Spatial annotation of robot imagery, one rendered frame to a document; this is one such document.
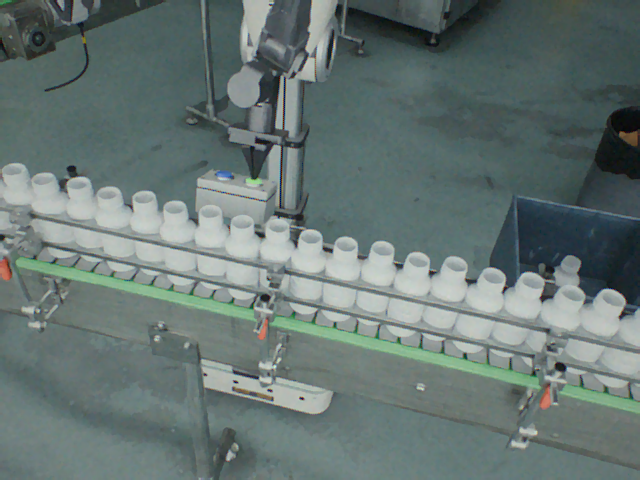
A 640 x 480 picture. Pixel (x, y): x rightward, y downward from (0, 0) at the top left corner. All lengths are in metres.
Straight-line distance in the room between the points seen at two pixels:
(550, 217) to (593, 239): 0.13
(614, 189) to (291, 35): 1.91
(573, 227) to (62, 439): 1.67
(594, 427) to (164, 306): 0.79
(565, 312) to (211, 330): 0.61
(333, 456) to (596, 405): 1.10
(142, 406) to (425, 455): 0.98
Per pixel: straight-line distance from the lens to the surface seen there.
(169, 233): 0.97
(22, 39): 2.18
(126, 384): 2.16
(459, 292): 0.92
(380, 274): 0.90
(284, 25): 0.97
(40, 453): 2.10
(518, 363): 1.02
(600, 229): 1.55
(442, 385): 1.04
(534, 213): 1.50
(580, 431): 1.13
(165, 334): 1.13
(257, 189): 1.06
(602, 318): 0.96
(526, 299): 0.92
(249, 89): 0.95
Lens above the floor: 1.77
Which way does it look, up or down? 42 degrees down
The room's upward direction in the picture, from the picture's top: 6 degrees clockwise
